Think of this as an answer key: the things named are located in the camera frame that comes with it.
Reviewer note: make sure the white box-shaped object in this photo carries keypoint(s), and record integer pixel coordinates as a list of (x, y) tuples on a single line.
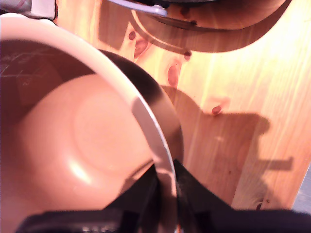
[(43, 8)]

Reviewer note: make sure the pale grey flat plastic piece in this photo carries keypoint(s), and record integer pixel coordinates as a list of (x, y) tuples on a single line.
[(150, 8)]

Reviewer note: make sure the black Philips rice cooker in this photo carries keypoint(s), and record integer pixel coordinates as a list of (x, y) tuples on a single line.
[(189, 0)]

